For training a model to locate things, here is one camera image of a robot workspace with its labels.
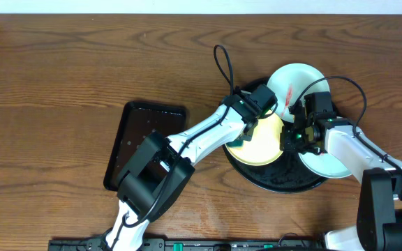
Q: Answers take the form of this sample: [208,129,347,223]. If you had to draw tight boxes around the light green plate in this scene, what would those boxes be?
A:
[267,63,324,123]
[299,153,352,178]

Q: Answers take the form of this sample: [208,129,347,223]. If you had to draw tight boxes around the black rectangular tray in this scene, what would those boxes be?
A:
[103,101,186,191]

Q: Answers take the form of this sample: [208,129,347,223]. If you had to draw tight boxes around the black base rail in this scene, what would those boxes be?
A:
[47,238,325,251]

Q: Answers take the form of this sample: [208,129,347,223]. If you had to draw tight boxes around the black left cable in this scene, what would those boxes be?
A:
[110,44,278,248]

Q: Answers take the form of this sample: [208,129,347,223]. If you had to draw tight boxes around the black round tray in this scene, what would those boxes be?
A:
[221,77,338,194]

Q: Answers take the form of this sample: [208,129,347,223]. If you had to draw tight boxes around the black cable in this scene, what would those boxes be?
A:
[290,75,402,206]
[110,44,278,248]

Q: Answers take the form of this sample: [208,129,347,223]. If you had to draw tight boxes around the yellow plate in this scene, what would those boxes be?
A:
[225,114,283,166]

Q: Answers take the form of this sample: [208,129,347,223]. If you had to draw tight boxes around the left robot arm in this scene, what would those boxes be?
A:
[102,93,276,250]

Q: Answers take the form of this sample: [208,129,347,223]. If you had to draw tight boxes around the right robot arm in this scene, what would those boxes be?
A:
[281,102,402,250]

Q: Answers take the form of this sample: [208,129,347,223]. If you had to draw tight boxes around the black right cable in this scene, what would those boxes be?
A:
[290,75,402,206]

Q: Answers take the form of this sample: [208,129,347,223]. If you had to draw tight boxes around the green yellow sponge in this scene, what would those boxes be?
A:
[226,139,244,148]

